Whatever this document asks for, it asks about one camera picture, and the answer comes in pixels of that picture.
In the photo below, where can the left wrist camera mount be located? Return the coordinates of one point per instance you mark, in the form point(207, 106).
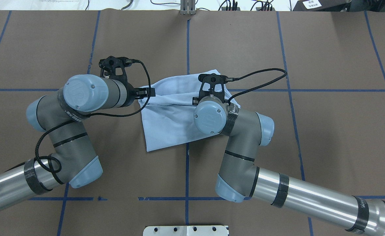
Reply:
point(109, 65)

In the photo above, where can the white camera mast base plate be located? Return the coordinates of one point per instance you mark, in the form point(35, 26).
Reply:
point(197, 230)

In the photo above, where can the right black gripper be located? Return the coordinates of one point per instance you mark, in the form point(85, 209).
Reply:
point(195, 100)

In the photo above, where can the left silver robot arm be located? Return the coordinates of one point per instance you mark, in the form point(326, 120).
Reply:
point(65, 153)

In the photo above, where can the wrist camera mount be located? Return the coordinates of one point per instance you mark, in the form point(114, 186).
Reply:
point(213, 85)
point(109, 65)

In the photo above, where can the light blue t-shirt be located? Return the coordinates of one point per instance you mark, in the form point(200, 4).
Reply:
point(168, 117)

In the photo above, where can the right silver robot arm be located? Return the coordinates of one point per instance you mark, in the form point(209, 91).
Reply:
point(335, 140)

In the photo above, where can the grey aluminium frame post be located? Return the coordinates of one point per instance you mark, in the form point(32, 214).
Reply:
point(188, 7)

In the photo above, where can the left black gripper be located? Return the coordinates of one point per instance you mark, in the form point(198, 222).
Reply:
point(131, 92)

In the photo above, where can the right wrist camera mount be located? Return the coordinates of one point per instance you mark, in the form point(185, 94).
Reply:
point(213, 85)

